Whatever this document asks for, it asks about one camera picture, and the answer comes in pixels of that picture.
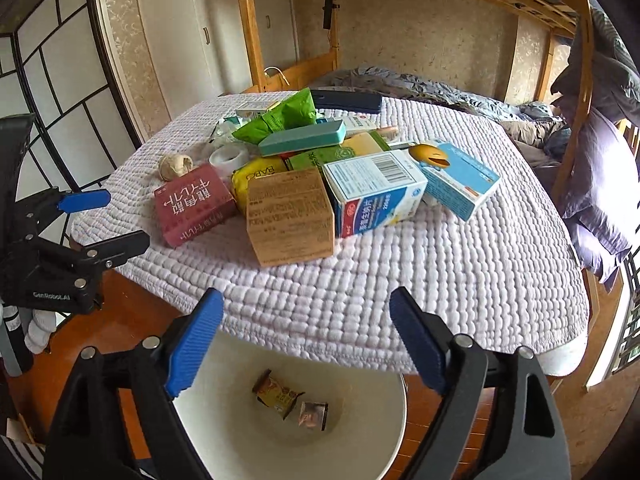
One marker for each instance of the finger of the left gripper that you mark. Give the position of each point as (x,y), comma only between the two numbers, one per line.
(107,254)
(75,202)

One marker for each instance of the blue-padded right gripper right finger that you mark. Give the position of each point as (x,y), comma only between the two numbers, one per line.
(452,365)

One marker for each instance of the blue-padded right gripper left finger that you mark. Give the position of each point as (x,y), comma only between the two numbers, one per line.
(162,367)

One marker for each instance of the red box with white text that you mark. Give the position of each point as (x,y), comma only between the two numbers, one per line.
(192,205)

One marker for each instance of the yellow peanut biscuit packet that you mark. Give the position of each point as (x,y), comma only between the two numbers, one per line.
(269,391)

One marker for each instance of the white blue medicine box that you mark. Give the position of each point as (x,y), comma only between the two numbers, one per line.
(371,191)

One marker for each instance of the brown cardboard box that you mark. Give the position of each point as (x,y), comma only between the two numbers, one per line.
(289,218)

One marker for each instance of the white round trash bin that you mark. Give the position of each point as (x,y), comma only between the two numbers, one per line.
(237,437)

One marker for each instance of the lavender quilted table cover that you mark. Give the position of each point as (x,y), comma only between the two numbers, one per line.
(508,276)

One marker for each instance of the black framed folding screen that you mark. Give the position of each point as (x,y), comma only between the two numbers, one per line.
(54,65)

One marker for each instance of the black white striped cloth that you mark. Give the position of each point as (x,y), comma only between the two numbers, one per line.
(21,460)

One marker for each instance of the clear tape roll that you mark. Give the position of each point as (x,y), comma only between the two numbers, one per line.
(229,158)

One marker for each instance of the blue box with orange cartoon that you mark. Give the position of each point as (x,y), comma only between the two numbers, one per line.
(455,179)

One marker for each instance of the yellow tissue pack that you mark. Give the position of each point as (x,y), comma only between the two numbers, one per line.
(256,168)

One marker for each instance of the purple hanging bedding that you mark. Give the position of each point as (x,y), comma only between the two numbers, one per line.
(600,202)

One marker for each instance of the green yellow medicine box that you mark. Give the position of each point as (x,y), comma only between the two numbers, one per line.
(363,143)

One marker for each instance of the green plastic bag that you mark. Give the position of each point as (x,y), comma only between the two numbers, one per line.
(295,111)

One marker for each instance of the grey rumpled blanket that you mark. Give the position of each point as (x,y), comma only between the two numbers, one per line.
(533,123)

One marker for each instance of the teal flat case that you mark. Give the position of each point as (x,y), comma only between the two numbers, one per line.
(303,138)

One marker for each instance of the white red small box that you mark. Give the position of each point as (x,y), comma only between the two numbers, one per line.
(356,124)

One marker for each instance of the dark blue flat case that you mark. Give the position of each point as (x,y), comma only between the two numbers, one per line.
(357,102)

